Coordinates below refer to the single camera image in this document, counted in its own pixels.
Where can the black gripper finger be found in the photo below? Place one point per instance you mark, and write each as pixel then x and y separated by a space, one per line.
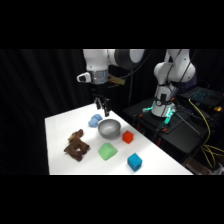
pixel 98 103
pixel 106 108

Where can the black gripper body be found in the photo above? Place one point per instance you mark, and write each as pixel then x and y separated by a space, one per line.
pixel 99 90

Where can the brown plush deer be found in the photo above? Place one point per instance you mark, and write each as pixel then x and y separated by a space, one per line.
pixel 77 146

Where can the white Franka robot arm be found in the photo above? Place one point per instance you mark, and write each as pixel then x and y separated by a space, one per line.
pixel 173 71

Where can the grey metal bowl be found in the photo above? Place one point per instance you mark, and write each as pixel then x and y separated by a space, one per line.
pixel 109 129

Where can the light blue soft toy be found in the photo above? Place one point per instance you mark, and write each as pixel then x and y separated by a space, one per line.
pixel 95 121

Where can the orange-red cube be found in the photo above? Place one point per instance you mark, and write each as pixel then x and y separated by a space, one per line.
pixel 127 137

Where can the green foam wedge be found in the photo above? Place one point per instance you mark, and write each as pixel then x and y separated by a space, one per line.
pixel 107 151

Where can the black curtain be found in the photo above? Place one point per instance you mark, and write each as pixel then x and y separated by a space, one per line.
pixel 40 83

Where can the blue cube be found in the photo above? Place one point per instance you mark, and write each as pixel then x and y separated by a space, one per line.
pixel 134 162

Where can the black robot stand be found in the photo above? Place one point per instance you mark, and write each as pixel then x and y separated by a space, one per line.
pixel 180 131

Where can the black laptop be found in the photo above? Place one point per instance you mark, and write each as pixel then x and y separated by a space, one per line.
pixel 203 95

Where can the small yellow object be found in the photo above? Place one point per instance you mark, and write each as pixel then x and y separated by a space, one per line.
pixel 217 108

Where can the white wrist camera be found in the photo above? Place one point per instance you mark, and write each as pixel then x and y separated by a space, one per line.
pixel 83 77

